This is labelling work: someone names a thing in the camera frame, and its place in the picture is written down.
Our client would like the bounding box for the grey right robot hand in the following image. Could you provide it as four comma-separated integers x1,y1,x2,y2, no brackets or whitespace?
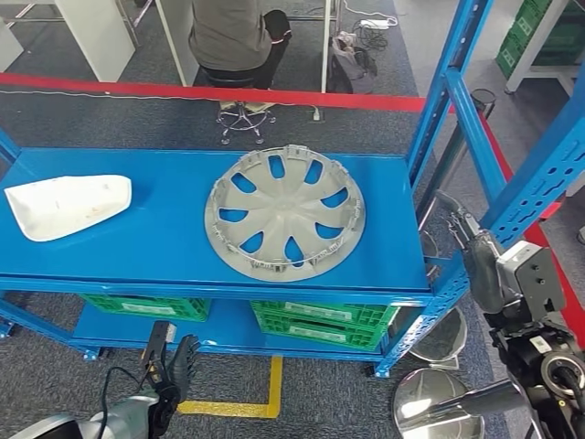
436,190,504,316

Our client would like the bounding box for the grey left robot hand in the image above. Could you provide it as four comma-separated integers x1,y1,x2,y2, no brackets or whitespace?
152,335,202,428

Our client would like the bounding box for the grey plastic wheel hubcap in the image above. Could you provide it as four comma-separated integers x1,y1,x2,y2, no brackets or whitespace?
204,144,366,284

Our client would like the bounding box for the blue metal shelf rack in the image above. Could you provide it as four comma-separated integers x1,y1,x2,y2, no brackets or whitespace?
0,0,585,380

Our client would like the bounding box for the yellow floor tape mark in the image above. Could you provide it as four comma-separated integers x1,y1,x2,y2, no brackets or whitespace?
176,356,283,421

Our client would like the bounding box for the red barrier belt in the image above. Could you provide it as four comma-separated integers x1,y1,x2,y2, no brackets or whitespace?
0,72,428,114
450,102,585,349

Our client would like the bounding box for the white plastic mirror cover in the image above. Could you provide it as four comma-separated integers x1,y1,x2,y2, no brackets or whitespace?
4,174,133,243

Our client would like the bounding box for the grey black bag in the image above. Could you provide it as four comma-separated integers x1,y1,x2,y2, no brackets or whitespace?
328,31,379,95

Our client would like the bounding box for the white power strip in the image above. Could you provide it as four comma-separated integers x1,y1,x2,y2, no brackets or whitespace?
360,16,399,31

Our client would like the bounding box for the black swivel stool chrome base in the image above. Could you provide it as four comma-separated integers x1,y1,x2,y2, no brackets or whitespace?
201,65,278,146

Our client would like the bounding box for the white desk leg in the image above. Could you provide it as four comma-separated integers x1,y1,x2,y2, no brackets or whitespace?
321,0,332,93

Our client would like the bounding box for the white desk panel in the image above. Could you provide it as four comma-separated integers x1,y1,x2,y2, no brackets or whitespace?
54,0,136,83
0,17,23,74
155,0,207,87

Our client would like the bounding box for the person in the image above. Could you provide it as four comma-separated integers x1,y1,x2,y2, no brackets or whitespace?
188,0,293,91

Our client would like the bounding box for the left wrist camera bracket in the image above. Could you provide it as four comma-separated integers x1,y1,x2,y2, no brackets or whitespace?
140,321,177,386

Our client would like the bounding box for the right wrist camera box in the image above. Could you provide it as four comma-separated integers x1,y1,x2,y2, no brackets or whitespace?
495,241,566,322

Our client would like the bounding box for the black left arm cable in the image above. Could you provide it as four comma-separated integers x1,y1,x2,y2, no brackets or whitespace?
98,366,152,439

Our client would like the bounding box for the white metal table frame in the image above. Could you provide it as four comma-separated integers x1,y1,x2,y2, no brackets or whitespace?
504,0,585,98

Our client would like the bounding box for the black cable bundle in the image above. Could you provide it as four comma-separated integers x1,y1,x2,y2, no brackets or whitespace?
352,25,389,56

